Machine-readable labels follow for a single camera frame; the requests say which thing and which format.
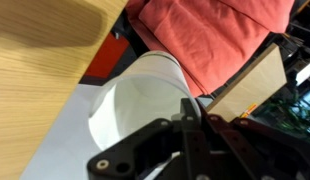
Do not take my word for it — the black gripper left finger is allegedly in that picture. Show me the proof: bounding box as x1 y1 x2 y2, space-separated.
86 98 209 180

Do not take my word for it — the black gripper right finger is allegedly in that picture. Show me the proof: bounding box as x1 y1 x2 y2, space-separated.
204 113 310 180

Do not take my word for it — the white paper cup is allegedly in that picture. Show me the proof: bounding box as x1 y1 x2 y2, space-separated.
88 49 203 153

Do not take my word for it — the green plant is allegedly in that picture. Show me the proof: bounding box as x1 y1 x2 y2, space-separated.
254 96 310 136

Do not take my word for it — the yellow red tag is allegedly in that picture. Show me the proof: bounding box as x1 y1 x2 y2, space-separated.
239 102 259 118

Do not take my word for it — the salmon pink towel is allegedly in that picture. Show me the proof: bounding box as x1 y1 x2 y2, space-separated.
124 0 296 99

